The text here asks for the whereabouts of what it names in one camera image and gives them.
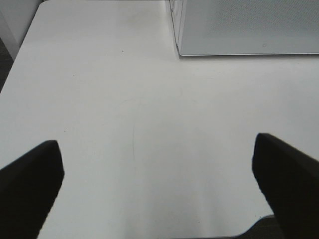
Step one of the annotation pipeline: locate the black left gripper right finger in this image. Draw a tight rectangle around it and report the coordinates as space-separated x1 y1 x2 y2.
252 133 319 239

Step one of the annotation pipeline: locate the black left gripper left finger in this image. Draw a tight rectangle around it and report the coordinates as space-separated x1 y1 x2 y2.
0 140 64 239

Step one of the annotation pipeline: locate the white microwave door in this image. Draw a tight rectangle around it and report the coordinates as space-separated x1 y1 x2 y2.
178 0 319 56

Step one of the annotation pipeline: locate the white microwave oven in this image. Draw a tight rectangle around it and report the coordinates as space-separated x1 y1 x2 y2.
166 0 319 59

